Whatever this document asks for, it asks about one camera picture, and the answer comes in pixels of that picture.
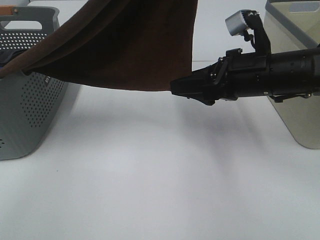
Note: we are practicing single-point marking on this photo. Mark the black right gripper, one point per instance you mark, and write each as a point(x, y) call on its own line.
point(236, 75)

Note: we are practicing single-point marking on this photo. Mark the brown towel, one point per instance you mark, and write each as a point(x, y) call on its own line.
point(137, 45)

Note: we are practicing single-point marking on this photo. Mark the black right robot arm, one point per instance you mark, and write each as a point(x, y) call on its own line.
point(280, 76)

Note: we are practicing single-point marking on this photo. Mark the beige bin with grey rim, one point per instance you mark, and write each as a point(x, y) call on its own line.
point(293, 25)

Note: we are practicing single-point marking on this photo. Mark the grey perforated laundry basket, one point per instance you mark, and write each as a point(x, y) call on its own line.
point(28, 103)

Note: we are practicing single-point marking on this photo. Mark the dark blue cloth in basket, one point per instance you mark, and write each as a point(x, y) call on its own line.
point(7, 55)

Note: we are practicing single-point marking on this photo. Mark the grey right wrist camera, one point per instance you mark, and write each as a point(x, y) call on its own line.
point(236, 23)

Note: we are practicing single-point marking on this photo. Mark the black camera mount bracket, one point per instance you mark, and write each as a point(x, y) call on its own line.
point(255, 33)

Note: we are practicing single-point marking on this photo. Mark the brown leather basket handle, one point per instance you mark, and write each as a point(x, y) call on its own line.
point(8, 10)

